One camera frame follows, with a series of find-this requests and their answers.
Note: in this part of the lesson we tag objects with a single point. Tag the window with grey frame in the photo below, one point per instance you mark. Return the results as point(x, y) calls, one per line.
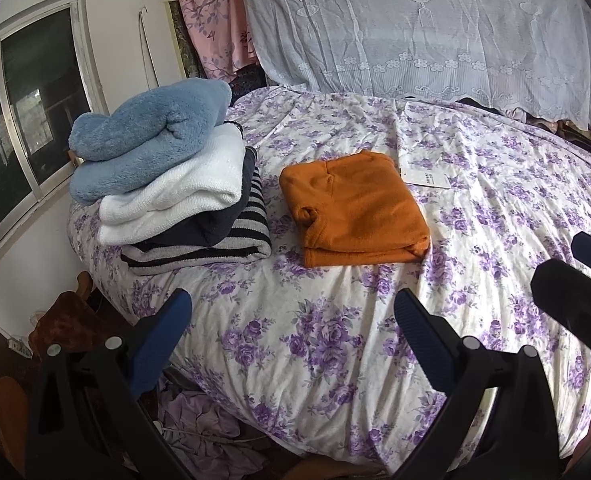
point(20, 125)

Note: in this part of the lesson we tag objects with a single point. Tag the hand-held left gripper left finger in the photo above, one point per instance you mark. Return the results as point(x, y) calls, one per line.
point(160, 345)

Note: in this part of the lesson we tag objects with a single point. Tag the dark navy garment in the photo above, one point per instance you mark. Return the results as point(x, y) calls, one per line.
point(210, 225)

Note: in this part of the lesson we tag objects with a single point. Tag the white knit sweater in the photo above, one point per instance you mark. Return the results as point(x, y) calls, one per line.
point(195, 180)

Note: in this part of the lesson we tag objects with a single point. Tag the orange knit cardigan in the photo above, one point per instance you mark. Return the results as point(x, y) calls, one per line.
point(355, 210)

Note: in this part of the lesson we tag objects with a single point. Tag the orange wooden furniture piece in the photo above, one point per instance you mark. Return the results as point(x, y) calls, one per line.
point(8, 415)

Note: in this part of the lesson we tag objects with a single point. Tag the black white striped garment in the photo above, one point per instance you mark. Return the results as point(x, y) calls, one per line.
point(200, 255)

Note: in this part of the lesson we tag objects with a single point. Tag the pink floral cloth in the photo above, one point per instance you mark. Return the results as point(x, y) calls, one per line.
point(210, 20)

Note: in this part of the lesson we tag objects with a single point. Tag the white lace cover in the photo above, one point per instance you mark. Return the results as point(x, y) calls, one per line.
point(425, 35)

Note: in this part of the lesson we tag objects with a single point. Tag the white clothing tag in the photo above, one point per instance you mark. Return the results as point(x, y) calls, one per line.
point(425, 175)

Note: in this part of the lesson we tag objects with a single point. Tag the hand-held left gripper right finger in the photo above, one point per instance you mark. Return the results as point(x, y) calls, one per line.
point(423, 345)

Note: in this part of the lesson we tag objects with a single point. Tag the white power strip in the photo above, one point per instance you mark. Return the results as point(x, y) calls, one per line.
point(18, 347)

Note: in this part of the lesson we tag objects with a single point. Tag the purple floral bed sheet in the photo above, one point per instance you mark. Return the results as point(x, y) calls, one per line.
point(325, 310)

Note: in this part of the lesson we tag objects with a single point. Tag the dark green painting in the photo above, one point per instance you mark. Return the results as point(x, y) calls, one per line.
point(188, 50)

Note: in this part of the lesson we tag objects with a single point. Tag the crumpled purple cloth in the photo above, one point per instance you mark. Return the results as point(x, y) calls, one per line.
point(200, 425)

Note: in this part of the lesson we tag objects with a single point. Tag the blue fleece garment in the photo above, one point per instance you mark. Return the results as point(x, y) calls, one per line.
point(140, 130)

